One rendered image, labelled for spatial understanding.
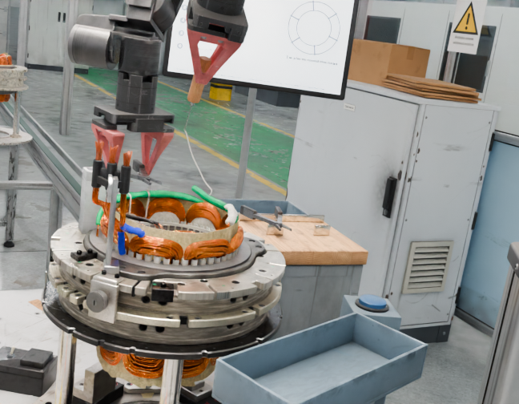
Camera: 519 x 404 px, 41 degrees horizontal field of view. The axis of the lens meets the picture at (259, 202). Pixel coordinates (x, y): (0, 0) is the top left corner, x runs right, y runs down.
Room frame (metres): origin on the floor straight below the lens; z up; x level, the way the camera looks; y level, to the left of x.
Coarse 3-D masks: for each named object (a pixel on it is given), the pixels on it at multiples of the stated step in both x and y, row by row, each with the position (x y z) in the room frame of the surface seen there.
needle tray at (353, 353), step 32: (352, 320) 0.83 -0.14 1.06; (256, 352) 0.70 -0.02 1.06; (288, 352) 0.74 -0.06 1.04; (320, 352) 0.79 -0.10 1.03; (352, 352) 0.80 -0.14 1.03; (384, 352) 0.80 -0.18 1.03; (416, 352) 0.75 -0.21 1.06; (224, 384) 0.65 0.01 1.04; (256, 384) 0.62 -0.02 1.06; (288, 384) 0.70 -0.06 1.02; (320, 384) 0.71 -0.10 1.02; (352, 384) 0.66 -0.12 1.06; (384, 384) 0.71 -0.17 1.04
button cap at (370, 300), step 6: (366, 294) 0.97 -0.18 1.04; (360, 300) 0.94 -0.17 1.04; (366, 300) 0.94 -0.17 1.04; (372, 300) 0.94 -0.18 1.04; (378, 300) 0.95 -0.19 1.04; (384, 300) 0.95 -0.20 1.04; (366, 306) 0.93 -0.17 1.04; (372, 306) 0.93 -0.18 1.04; (378, 306) 0.93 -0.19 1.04; (384, 306) 0.94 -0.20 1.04
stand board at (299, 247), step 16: (240, 224) 1.17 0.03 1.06; (256, 224) 1.18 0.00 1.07; (288, 224) 1.21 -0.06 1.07; (304, 224) 1.22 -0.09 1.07; (320, 224) 1.24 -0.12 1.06; (272, 240) 1.10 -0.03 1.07; (288, 240) 1.11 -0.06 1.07; (304, 240) 1.12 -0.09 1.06; (320, 240) 1.14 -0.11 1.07; (336, 240) 1.15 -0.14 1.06; (288, 256) 1.06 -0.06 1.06; (304, 256) 1.07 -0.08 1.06; (320, 256) 1.08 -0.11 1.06; (336, 256) 1.09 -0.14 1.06; (352, 256) 1.10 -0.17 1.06
